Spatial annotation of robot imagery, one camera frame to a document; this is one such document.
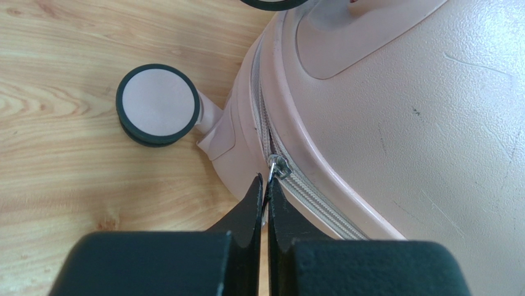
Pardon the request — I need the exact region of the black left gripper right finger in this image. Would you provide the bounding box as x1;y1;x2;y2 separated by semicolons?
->
267;181;470;295

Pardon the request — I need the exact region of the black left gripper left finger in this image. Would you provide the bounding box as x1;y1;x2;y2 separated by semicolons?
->
50;175;264;295

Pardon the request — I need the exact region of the pink suitcase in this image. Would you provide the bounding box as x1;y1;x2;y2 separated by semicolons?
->
116;1;524;295

